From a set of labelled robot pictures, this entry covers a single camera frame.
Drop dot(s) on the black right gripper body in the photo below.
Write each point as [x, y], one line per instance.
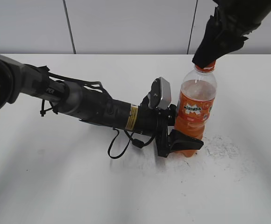
[238, 17]

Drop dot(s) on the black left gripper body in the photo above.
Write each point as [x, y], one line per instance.
[165, 119]

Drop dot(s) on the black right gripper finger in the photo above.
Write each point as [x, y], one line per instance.
[210, 48]
[226, 43]

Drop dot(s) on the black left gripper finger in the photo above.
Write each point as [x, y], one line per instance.
[179, 142]

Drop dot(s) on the orange bottle cap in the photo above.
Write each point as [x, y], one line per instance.
[209, 68]

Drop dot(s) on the orange Mirinda soda bottle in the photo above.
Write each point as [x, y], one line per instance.
[197, 94]

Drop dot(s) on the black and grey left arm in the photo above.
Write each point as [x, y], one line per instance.
[91, 103]

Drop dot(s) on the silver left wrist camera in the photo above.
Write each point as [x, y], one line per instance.
[160, 94]

